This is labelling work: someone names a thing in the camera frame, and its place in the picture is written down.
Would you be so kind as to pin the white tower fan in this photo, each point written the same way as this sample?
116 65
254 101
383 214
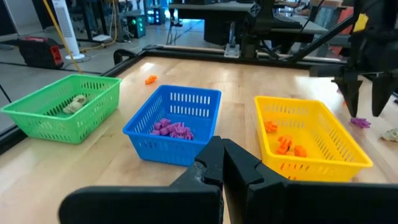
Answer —
70 18

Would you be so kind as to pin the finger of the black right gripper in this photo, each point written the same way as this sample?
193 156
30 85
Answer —
384 93
349 93

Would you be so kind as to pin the green plastic basket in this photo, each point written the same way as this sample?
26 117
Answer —
37 116

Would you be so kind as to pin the cream plastic skull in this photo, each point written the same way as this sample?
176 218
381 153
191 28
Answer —
391 135
76 103

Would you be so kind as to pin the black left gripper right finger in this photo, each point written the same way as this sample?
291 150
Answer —
280 205

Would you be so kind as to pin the black red power box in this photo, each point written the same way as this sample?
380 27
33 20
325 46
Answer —
37 53

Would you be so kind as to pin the purple toy pieces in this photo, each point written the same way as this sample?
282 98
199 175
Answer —
174 130

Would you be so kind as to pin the purple plastic Halloween decoration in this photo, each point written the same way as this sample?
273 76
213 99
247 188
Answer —
156 129
187 134
165 122
360 122

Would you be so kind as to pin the black computer green light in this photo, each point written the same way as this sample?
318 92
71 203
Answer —
136 26

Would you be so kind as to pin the blue plastic basket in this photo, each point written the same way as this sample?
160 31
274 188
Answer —
161 158

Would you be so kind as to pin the black metal table frame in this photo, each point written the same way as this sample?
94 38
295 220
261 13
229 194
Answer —
192 54

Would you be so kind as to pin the yellow plastic basket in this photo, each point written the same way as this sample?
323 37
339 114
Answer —
329 146

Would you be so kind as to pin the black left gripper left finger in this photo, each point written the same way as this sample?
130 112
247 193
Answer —
186 205

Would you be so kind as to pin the black desk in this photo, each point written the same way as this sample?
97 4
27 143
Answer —
217 28

